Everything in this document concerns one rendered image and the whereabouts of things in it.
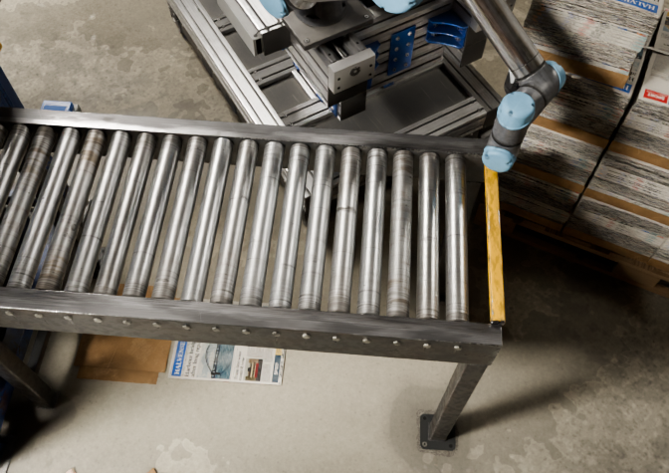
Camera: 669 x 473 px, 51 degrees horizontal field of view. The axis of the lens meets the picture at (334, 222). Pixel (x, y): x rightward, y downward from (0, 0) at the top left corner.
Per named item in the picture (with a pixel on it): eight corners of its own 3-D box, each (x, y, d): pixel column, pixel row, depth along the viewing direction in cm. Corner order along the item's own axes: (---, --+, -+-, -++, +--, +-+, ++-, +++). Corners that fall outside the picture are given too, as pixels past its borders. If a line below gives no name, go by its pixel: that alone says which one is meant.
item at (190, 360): (291, 306, 238) (291, 304, 237) (281, 386, 223) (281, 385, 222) (184, 297, 239) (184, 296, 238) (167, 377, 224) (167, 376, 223)
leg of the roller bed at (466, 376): (446, 423, 217) (490, 343, 159) (446, 442, 214) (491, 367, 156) (428, 422, 217) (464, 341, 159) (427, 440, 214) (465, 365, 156)
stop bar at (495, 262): (497, 161, 171) (498, 156, 169) (505, 326, 148) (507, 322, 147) (483, 160, 171) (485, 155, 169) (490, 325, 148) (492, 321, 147)
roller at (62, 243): (111, 137, 180) (106, 125, 176) (59, 304, 156) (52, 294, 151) (92, 136, 180) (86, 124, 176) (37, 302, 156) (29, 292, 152)
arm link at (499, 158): (517, 158, 157) (508, 179, 164) (531, 123, 162) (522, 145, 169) (483, 146, 159) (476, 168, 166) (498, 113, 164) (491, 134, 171)
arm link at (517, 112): (521, 75, 155) (510, 107, 165) (494, 105, 151) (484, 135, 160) (552, 92, 153) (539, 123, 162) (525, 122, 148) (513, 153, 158)
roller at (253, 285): (286, 149, 178) (284, 137, 174) (261, 319, 154) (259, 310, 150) (266, 148, 179) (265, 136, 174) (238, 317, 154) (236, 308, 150)
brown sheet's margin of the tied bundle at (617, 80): (527, 22, 190) (531, 9, 187) (632, 53, 185) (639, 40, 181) (512, 56, 181) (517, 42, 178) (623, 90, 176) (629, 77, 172)
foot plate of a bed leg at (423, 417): (458, 411, 219) (459, 410, 218) (459, 457, 212) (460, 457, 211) (416, 407, 220) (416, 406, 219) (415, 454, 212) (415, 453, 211)
